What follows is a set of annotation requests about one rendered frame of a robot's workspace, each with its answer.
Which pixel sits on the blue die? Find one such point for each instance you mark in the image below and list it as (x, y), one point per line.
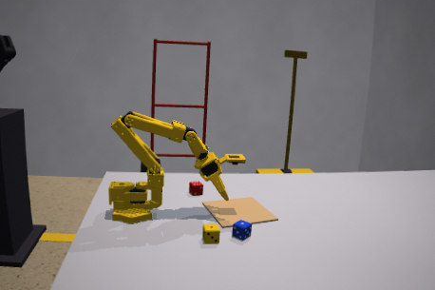
(242, 230)

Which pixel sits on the tan mat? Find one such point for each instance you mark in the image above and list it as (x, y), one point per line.
(247, 209)

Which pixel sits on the yellow die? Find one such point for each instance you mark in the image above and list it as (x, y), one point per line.
(210, 233)

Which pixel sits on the red die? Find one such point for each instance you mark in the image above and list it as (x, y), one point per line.
(196, 188)

